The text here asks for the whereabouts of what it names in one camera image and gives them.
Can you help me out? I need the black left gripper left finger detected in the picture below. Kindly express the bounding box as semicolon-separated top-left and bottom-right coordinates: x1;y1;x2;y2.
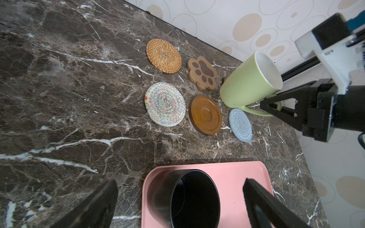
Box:
52;178;118;228

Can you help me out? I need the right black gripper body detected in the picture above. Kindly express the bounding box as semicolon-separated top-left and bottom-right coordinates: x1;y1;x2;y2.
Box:
302;79;365;143

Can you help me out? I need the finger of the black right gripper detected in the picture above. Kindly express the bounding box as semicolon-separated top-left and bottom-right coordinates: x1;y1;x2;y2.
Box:
260;95;308;131

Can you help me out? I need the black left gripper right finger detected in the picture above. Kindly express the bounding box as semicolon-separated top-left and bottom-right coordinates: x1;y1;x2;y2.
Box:
242;178;310;228

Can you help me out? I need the green mug white inside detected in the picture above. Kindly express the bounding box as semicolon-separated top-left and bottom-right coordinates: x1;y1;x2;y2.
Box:
220;52;283;117

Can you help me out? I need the light blue woven coaster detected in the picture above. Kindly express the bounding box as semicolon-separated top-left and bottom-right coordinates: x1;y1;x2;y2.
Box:
229;108;253;143

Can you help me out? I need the black mug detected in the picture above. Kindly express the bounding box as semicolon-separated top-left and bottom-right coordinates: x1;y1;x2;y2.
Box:
147;169;221;228

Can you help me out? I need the small brown wooden coaster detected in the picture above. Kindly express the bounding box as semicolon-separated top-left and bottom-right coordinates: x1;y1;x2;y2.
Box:
189;95;222;135

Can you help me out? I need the cork paw print coaster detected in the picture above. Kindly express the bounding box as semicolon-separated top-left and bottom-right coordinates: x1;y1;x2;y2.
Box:
187;56;218;91

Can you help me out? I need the white grey round coaster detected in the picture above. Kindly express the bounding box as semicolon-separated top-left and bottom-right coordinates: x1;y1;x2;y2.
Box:
144;82;186;127

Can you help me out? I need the woven rattan coaster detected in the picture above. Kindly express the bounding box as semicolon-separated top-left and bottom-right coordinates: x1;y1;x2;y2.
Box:
146;39;182;74

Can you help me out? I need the pink plastic tray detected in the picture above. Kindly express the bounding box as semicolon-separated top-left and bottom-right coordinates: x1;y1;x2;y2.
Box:
141;161;271;228

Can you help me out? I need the black corner frame post right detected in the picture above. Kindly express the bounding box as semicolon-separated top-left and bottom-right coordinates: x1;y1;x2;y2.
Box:
281;57;321;82

